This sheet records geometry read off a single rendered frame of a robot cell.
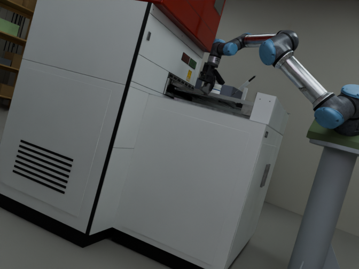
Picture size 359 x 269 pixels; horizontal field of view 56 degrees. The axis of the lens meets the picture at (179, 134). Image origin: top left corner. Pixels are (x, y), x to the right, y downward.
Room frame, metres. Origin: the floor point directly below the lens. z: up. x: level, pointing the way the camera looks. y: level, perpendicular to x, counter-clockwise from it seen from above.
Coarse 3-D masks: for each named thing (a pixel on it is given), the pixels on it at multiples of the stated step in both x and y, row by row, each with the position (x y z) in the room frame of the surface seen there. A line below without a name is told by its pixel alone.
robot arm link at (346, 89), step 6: (348, 84) 1.63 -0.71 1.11; (354, 84) 1.63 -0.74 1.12; (342, 90) 1.60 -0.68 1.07; (348, 90) 1.59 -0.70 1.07; (354, 90) 1.58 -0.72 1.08; (342, 96) 1.58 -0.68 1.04; (348, 96) 1.57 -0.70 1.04; (354, 96) 1.56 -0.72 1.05; (354, 102) 1.56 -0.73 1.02; (354, 108) 1.56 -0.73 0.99; (354, 114) 1.59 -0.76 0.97
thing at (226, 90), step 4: (200, 80) 4.27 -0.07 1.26; (196, 84) 4.21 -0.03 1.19; (200, 84) 4.29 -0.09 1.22; (196, 88) 4.23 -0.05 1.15; (224, 88) 4.19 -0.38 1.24; (228, 88) 4.16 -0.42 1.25; (232, 88) 4.13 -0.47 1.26; (220, 92) 4.21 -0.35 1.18; (224, 92) 4.18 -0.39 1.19; (228, 92) 4.15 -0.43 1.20; (232, 92) 4.15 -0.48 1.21; (236, 92) 4.24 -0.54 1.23; (240, 92) 4.34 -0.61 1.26; (232, 96) 4.17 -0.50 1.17; (236, 96) 4.26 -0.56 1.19; (240, 96) 4.37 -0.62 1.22
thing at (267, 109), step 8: (256, 96) 1.64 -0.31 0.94; (264, 96) 1.63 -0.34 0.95; (272, 96) 1.62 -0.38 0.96; (256, 104) 1.64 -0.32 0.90; (264, 104) 1.63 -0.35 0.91; (272, 104) 1.61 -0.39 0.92; (280, 104) 1.83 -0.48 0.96; (256, 112) 1.64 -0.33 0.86; (264, 112) 1.62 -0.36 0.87; (272, 112) 1.63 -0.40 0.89; (280, 112) 1.93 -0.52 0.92; (256, 120) 1.63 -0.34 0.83; (264, 120) 1.62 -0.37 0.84; (272, 120) 1.71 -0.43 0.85; (280, 120) 2.04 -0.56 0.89
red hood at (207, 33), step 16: (144, 0) 1.62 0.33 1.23; (160, 0) 1.58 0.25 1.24; (176, 0) 1.70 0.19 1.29; (192, 0) 1.86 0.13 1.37; (208, 0) 2.06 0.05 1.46; (224, 0) 2.30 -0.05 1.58; (176, 16) 1.74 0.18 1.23; (192, 16) 1.91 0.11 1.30; (208, 16) 2.12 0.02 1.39; (192, 32) 1.97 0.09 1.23; (208, 32) 2.19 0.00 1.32; (208, 48) 2.27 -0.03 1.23
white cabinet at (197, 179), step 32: (160, 128) 1.74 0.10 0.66; (192, 128) 1.68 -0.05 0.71; (224, 128) 1.62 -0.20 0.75; (256, 128) 1.57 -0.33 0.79; (160, 160) 1.72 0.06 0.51; (192, 160) 1.66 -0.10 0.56; (224, 160) 1.60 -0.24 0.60; (256, 160) 1.57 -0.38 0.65; (128, 192) 1.77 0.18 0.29; (160, 192) 1.70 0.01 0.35; (192, 192) 1.64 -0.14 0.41; (224, 192) 1.59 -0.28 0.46; (256, 192) 1.88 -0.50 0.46; (128, 224) 1.75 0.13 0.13; (160, 224) 1.68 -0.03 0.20; (192, 224) 1.63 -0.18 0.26; (224, 224) 1.57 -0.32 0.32; (256, 224) 2.39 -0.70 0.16; (160, 256) 1.70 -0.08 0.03; (192, 256) 1.61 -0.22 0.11; (224, 256) 1.56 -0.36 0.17
